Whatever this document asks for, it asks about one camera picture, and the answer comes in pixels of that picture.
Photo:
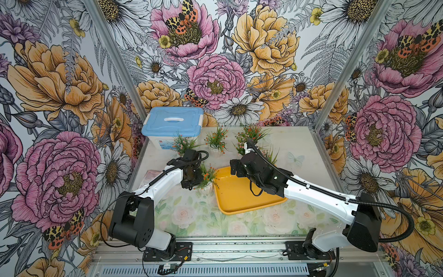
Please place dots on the red white carton box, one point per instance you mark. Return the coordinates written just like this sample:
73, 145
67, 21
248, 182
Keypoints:
148, 177

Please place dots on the pink orange flower white pot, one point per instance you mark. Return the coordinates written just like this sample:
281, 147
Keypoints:
270, 155

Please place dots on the right aluminium corner post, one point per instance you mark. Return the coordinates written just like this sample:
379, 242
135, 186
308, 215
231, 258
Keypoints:
369, 31

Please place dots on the yellow plastic tray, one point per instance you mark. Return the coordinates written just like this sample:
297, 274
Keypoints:
235, 195

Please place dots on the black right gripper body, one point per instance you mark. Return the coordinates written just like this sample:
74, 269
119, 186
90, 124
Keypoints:
242, 172

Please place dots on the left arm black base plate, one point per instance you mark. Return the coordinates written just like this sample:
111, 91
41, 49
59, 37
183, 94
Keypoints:
177, 252

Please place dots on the light pink flower white pot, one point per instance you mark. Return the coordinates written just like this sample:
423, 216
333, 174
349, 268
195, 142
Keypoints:
240, 147

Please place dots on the left aluminium corner post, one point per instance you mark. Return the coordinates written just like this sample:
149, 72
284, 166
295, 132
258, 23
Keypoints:
111, 46

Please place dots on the aluminium front rail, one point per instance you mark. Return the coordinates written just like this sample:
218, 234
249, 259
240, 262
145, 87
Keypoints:
238, 257

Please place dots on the aluminium corner post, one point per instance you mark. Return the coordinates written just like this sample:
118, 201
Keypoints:
369, 31
111, 46

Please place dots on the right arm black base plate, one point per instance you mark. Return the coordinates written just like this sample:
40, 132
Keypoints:
297, 250

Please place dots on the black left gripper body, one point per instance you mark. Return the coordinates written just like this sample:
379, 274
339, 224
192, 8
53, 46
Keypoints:
195, 178

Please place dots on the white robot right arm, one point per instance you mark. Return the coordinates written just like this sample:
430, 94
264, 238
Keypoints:
359, 215

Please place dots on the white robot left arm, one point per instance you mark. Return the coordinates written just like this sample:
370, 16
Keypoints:
133, 220

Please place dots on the red flower white pot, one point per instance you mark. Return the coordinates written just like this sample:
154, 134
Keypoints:
252, 132

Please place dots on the blue lid white storage box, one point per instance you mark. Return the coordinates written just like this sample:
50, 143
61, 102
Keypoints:
164, 124

